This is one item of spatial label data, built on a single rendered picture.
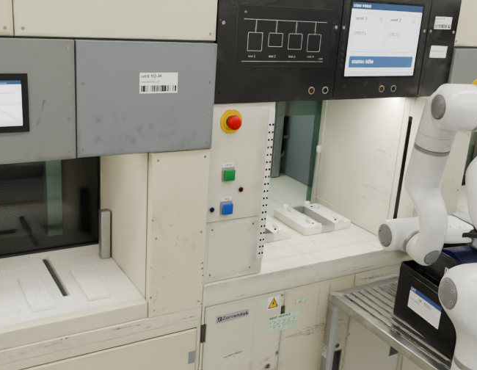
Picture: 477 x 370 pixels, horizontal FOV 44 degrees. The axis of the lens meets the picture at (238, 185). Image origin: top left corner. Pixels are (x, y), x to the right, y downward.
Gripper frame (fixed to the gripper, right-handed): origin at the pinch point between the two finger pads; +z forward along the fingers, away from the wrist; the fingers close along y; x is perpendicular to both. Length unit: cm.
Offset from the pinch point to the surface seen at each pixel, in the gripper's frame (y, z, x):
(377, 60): -32, -18, 43
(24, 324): -21, -122, -24
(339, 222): -53, -11, -18
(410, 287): -7.2, -13.7, -21.4
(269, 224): -58, -37, -19
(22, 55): -18, -120, 43
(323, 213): -64, -11, -18
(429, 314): 2.5, -13.8, -25.2
